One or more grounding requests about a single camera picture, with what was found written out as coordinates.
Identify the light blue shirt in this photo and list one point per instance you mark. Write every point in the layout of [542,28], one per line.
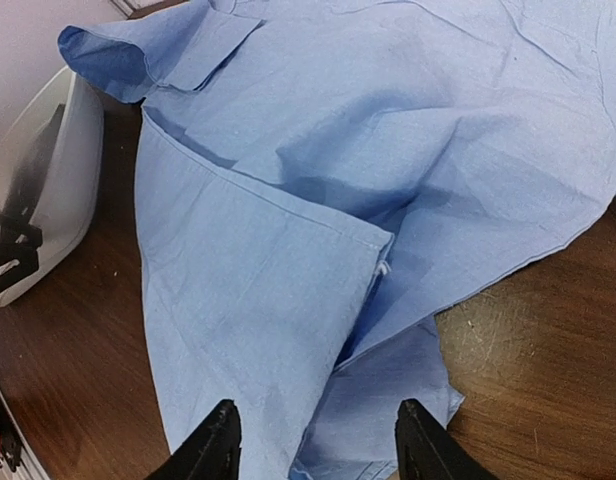
[316,180]

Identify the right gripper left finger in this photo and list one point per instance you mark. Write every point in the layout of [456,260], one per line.
[213,449]

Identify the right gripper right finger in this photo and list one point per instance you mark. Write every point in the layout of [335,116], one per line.
[425,450]

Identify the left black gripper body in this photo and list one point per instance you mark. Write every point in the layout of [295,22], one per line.
[20,242]

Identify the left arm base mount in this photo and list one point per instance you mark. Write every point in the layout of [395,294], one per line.
[11,447]

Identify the white plastic basket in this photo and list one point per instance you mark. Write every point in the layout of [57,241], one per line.
[51,159]

